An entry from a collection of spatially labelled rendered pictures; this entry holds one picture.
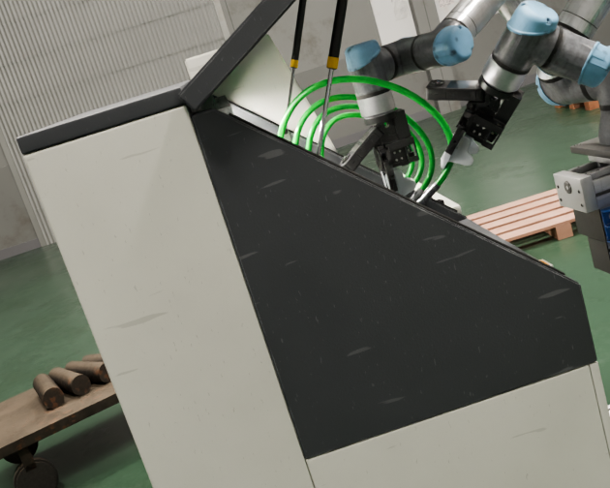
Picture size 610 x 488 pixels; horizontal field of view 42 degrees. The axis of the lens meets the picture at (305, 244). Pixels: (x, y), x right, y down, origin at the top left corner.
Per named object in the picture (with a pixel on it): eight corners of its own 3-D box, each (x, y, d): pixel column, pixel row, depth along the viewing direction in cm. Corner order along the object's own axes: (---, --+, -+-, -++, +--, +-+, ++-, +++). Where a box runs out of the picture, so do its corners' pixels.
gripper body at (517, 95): (489, 154, 152) (519, 103, 144) (448, 133, 153) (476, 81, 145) (497, 136, 158) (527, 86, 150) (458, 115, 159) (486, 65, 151)
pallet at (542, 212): (599, 188, 537) (596, 173, 534) (661, 208, 462) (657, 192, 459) (442, 239, 533) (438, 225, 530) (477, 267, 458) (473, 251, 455)
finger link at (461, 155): (460, 185, 158) (482, 147, 153) (434, 170, 159) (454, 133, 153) (463, 178, 161) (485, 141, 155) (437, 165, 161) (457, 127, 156)
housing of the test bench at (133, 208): (414, 785, 167) (180, 86, 131) (286, 832, 165) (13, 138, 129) (322, 463, 302) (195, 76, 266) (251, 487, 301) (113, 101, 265)
